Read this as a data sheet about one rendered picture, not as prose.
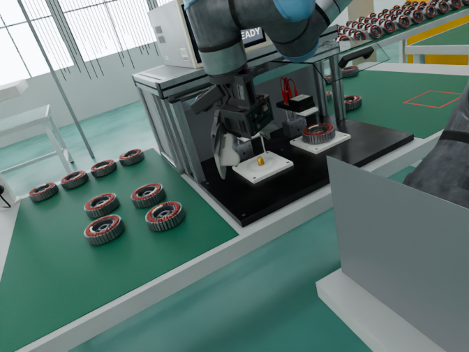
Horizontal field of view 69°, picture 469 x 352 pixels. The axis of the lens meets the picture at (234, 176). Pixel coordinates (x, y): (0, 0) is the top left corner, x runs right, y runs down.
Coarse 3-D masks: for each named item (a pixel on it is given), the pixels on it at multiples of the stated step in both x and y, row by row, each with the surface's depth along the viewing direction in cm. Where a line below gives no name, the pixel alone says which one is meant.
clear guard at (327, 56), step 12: (324, 48) 112; (336, 48) 107; (348, 48) 102; (360, 48) 102; (276, 60) 114; (312, 60) 100; (324, 60) 98; (336, 60) 99; (360, 60) 100; (372, 60) 101; (384, 60) 102; (324, 72) 96; (336, 72) 97; (348, 72) 98
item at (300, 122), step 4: (292, 120) 130; (296, 120) 129; (300, 120) 129; (304, 120) 130; (284, 124) 130; (288, 124) 127; (292, 124) 128; (296, 124) 128; (300, 124) 129; (304, 124) 130; (284, 128) 131; (288, 128) 128; (292, 128) 128; (296, 128) 129; (300, 128) 130; (304, 128) 131; (284, 132) 132; (288, 132) 129; (292, 132) 129; (296, 132) 130; (300, 132) 130; (288, 136) 131; (292, 136) 129
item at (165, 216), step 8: (152, 208) 103; (160, 208) 103; (168, 208) 103; (176, 208) 99; (152, 216) 99; (160, 216) 99; (168, 216) 96; (176, 216) 97; (152, 224) 96; (160, 224) 95; (168, 224) 96; (176, 224) 97
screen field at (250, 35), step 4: (256, 28) 111; (260, 28) 111; (244, 32) 109; (248, 32) 110; (252, 32) 110; (256, 32) 111; (260, 32) 112; (244, 36) 110; (248, 36) 110; (252, 36) 111; (256, 36) 112; (260, 36) 112; (244, 40) 110; (248, 40) 111; (252, 40) 111
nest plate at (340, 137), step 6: (336, 132) 120; (300, 138) 123; (336, 138) 116; (342, 138) 115; (348, 138) 116; (294, 144) 122; (300, 144) 119; (306, 144) 118; (312, 144) 117; (318, 144) 115; (324, 144) 114; (330, 144) 113; (336, 144) 114; (306, 150) 116; (312, 150) 113; (318, 150) 112; (324, 150) 113
